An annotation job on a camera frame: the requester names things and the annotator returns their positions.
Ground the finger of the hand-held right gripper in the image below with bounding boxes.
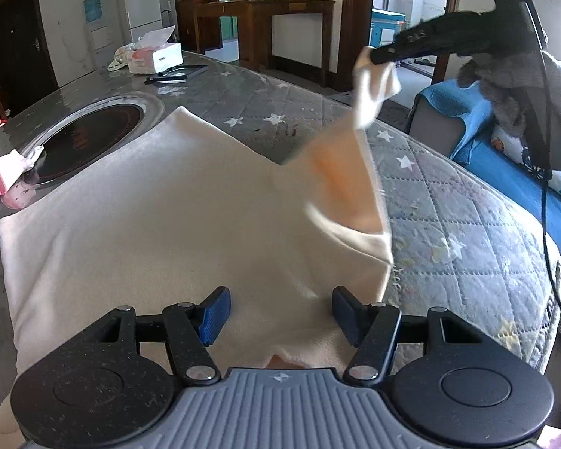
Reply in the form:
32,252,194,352
371,37,433,65
378,19,433,52

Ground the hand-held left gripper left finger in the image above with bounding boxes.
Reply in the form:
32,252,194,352
82,286,232,385

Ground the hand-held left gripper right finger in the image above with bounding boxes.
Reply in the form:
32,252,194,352
332,286,484,387

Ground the white sweater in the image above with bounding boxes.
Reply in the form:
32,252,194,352
0,46,403,449

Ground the teal storage cabinet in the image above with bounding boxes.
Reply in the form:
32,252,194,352
371,9,407,48

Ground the butterfly print cushion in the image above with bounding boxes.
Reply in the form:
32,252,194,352
491,126,561,209

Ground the wooden side table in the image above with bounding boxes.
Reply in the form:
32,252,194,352
194,0,336,87

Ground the blue sofa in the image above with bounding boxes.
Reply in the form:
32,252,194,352
409,79,561,305

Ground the grey star quilted table cover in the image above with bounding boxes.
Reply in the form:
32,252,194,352
0,49,561,375

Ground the round black induction cooktop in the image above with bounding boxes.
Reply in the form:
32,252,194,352
21,96,165,190

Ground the white tissue box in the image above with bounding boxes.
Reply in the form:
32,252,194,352
138,25,183,70

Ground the white pink tissue pack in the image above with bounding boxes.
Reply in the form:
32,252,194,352
0,147,45,197

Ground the white refrigerator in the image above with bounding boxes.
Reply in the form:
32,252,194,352
122,0,163,43

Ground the floral plastic bag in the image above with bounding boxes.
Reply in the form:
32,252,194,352
107,43,136,72

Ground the white water dispenser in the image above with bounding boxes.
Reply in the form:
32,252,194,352
86,21,115,73

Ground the blue water bottle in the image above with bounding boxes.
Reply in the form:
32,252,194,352
83,0,104,24

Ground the dark wooden door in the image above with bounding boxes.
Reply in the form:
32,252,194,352
0,0,59,117

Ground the black cable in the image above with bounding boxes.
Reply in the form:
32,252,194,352
519,2,561,323

